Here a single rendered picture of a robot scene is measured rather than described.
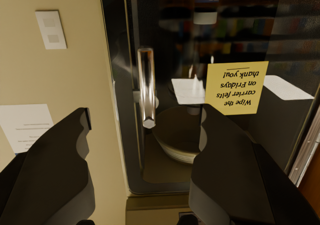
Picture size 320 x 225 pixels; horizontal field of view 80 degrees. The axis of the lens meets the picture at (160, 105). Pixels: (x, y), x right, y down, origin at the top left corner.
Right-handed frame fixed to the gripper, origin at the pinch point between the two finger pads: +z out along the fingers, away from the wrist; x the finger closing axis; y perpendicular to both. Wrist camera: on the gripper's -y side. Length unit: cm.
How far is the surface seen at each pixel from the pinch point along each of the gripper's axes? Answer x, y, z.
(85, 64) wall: -23, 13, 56
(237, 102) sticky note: 12.1, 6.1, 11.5
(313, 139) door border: 25.5, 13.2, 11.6
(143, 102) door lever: -0.5, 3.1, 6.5
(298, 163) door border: 25.0, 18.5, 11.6
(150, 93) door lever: 0.3, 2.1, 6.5
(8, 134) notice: -60, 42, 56
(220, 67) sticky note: 9.1, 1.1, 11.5
